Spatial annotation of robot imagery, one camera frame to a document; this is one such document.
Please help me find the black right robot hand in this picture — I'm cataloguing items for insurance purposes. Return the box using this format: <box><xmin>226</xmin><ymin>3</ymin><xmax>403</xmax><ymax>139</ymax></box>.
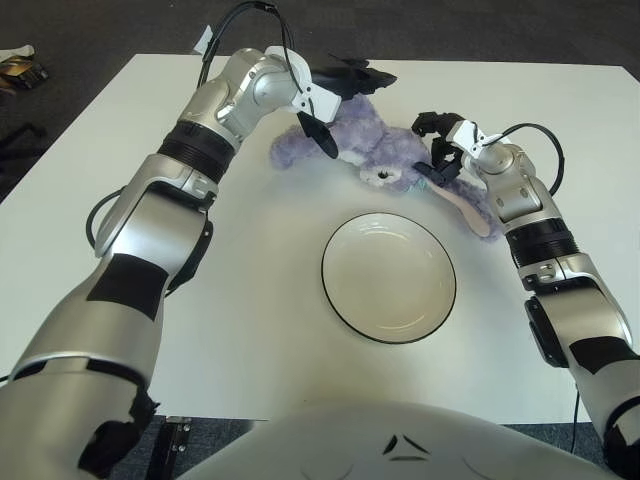
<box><xmin>410</xmin><ymin>110</ymin><xmax>466</xmax><ymax>187</ymax></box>

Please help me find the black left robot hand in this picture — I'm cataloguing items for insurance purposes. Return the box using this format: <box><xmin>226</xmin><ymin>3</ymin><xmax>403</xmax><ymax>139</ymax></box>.
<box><xmin>294</xmin><ymin>52</ymin><xmax>399</xmax><ymax>161</ymax></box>

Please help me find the purple plush doll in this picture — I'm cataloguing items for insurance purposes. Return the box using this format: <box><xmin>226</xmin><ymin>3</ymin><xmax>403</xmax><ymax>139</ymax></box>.
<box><xmin>269</xmin><ymin>93</ymin><xmax>501</xmax><ymax>242</ymax></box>

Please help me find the white plate black rim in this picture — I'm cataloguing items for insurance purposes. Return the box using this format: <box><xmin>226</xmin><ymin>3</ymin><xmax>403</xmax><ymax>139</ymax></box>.
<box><xmin>320</xmin><ymin>212</ymin><xmax>458</xmax><ymax>345</ymax></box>

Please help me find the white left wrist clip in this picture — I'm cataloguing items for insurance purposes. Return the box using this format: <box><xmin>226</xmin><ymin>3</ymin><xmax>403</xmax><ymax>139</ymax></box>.
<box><xmin>264</xmin><ymin>45</ymin><xmax>344</xmax><ymax>124</ymax></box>

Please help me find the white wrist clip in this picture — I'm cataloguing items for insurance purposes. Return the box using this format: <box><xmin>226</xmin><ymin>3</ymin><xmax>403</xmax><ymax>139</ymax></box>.
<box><xmin>264</xmin><ymin>45</ymin><xmax>344</xmax><ymax>124</ymax></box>
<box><xmin>447</xmin><ymin>118</ymin><xmax>494</xmax><ymax>161</ymax></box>

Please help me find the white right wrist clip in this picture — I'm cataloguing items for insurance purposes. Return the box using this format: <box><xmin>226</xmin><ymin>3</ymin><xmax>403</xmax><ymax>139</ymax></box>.
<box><xmin>447</xmin><ymin>118</ymin><xmax>494</xmax><ymax>161</ymax></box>

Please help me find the silver robot torso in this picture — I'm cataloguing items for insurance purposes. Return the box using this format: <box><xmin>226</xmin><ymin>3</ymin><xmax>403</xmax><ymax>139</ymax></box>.
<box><xmin>174</xmin><ymin>399</ymin><xmax>621</xmax><ymax>480</ymax></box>

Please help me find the brown black floor clutter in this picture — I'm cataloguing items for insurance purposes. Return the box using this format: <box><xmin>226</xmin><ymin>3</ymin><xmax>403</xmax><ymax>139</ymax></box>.
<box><xmin>0</xmin><ymin>44</ymin><xmax>50</xmax><ymax>91</ymax></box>

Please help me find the black chair base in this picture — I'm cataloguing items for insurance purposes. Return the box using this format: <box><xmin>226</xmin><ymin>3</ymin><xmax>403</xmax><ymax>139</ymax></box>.
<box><xmin>0</xmin><ymin>124</ymin><xmax>47</xmax><ymax>161</ymax></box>

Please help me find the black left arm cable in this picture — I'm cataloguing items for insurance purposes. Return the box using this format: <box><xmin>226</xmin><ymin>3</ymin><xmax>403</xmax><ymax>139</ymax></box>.
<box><xmin>0</xmin><ymin>1</ymin><xmax>314</xmax><ymax>386</ymax></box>

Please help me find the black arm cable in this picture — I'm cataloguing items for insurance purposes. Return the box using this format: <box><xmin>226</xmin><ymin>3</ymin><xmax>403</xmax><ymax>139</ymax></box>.
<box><xmin>487</xmin><ymin>123</ymin><xmax>584</xmax><ymax>451</ymax></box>
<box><xmin>0</xmin><ymin>1</ymin><xmax>314</xmax><ymax>386</ymax></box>

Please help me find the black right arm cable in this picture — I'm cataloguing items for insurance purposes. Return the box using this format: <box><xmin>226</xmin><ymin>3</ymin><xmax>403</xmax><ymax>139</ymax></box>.
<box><xmin>487</xmin><ymin>123</ymin><xmax>584</xmax><ymax>451</ymax></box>

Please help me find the black table bracket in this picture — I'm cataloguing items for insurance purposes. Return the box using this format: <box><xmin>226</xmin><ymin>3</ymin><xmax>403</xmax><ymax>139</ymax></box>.
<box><xmin>149</xmin><ymin>414</ymin><xmax>192</xmax><ymax>480</ymax></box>

